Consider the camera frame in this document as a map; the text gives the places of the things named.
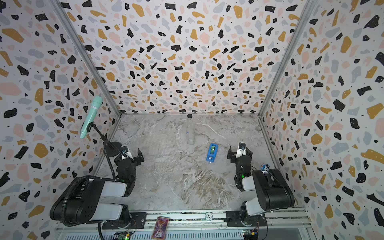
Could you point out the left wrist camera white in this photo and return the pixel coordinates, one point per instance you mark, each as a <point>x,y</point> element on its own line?
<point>126,153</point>

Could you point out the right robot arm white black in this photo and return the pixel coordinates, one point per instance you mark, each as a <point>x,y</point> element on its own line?
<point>272,191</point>

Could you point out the purple card on rail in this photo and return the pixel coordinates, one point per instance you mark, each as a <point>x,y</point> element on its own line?
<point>160,228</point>

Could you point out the black microphone stand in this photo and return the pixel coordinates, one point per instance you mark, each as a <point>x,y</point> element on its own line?
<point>111,149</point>

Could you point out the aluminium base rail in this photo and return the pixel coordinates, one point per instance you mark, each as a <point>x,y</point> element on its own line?
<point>288,224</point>

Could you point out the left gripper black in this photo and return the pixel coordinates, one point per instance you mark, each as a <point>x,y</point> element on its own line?
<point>132,159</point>

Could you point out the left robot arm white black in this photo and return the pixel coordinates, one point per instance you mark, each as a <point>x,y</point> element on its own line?
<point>81,202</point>

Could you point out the clear glass wine bottle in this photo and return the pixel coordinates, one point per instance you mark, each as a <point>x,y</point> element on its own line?
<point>190,130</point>

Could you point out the mint green microphone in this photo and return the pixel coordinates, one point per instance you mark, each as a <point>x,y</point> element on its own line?
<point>92,112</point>

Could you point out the blue tape dispenser green roll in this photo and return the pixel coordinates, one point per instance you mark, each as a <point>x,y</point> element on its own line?
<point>212,153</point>

